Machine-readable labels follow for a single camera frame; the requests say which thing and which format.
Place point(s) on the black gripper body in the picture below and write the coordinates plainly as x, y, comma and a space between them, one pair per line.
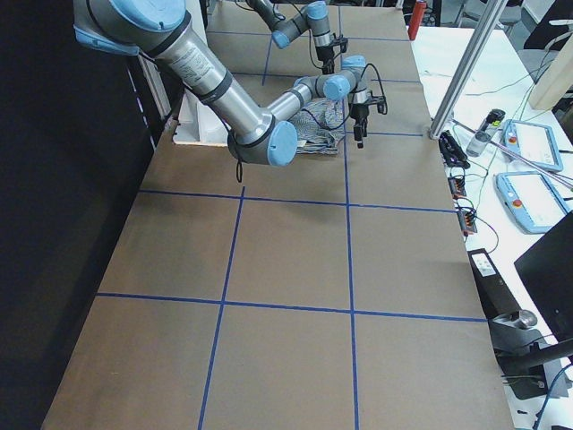
358, 110
323, 55

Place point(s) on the navy white striped polo shirt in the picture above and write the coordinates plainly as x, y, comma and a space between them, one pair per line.
319, 127

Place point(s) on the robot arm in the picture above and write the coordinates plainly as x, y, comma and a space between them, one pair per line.
163, 31
313, 17

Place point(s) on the black folded tripod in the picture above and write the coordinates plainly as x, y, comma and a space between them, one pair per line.
451, 151

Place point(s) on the red cylinder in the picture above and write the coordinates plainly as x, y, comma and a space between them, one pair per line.
416, 19

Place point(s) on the orange black terminal block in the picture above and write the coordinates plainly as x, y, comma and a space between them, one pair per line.
457, 187

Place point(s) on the clear water bottle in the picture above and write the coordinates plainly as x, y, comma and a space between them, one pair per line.
485, 132

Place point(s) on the far teach pendant tablet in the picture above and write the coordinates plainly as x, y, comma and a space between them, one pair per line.
533, 142

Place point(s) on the teach pendant tablet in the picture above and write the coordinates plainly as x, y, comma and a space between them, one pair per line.
532, 201
533, 142

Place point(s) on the near teach pendant tablet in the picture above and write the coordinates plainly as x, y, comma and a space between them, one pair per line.
532, 201

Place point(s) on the black box with label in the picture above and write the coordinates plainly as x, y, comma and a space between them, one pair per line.
495, 296

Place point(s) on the black monitor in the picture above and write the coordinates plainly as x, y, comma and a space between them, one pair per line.
546, 272

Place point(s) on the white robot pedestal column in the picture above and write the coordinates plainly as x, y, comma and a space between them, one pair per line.
198, 124

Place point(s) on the aluminium camera mast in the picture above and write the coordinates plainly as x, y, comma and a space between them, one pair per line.
474, 48

